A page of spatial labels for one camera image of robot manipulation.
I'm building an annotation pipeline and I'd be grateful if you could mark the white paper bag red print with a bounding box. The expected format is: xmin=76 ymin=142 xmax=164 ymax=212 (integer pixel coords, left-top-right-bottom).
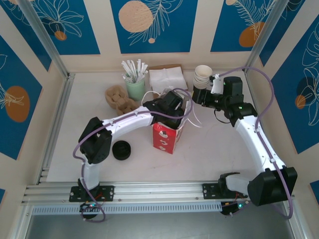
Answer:
xmin=141 ymin=86 xmax=203 ymax=155

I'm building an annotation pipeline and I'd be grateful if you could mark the white paper cup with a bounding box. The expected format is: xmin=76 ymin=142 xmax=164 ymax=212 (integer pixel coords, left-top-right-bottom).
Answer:
xmin=193 ymin=77 xmax=210 ymax=87
xmin=193 ymin=81 xmax=209 ymax=91
xmin=194 ymin=65 xmax=213 ymax=79
xmin=194 ymin=73 xmax=211 ymax=83

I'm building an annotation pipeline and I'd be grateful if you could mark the white paper napkin stack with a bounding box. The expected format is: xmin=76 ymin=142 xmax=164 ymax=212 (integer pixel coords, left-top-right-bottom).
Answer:
xmin=149 ymin=68 xmax=187 ymax=90

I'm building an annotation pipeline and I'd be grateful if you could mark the green holder cup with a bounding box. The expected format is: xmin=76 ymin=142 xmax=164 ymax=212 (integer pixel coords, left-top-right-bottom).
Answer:
xmin=125 ymin=79 xmax=146 ymax=102

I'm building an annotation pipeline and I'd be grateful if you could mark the stack of white napkins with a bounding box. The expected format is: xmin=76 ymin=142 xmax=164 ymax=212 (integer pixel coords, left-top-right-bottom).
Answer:
xmin=149 ymin=64 xmax=189 ymax=95

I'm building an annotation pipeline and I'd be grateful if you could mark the tan pulp cup carrier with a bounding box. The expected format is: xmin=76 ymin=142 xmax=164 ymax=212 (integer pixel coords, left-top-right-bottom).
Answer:
xmin=104 ymin=84 xmax=140 ymax=116

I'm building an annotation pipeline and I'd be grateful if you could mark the black round lid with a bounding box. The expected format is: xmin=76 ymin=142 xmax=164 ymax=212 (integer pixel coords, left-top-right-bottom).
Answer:
xmin=112 ymin=140 xmax=132 ymax=161

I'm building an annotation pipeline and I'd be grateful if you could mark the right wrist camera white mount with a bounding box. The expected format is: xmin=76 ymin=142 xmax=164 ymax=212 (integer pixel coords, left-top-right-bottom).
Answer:
xmin=210 ymin=74 xmax=223 ymax=95

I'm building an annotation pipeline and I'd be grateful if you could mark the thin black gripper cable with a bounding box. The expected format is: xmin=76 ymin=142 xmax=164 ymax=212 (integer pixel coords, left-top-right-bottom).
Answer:
xmin=213 ymin=109 xmax=231 ymax=124

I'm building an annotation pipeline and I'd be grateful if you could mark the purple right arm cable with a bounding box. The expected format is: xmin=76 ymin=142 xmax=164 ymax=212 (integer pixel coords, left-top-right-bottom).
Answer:
xmin=215 ymin=66 xmax=294 ymax=220

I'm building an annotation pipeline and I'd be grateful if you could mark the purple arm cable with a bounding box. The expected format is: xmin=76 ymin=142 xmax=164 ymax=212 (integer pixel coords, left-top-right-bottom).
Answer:
xmin=215 ymin=66 xmax=294 ymax=220
xmin=72 ymin=87 xmax=194 ymax=223

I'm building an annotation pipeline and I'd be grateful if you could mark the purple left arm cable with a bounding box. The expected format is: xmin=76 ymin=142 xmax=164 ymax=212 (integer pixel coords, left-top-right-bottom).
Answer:
xmin=72 ymin=87 xmax=194 ymax=223

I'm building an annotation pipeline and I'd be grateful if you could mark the aluminium frame post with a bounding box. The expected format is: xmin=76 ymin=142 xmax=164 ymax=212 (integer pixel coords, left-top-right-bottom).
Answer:
xmin=17 ymin=0 xmax=70 ymax=80
xmin=244 ymin=0 xmax=287 ymax=74

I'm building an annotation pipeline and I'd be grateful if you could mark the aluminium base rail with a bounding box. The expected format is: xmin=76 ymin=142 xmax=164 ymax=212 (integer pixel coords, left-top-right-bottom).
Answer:
xmin=21 ymin=180 xmax=253 ymax=205

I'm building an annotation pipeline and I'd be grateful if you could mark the grey slotted cable duct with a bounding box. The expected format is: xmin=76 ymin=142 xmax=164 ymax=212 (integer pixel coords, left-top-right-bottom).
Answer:
xmin=31 ymin=201 xmax=223 ymax=215

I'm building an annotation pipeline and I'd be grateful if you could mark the aluminium side rail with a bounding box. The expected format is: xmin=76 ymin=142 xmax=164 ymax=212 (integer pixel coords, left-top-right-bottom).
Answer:
xmin=36 ymin=73 xmax=76 ymax=186

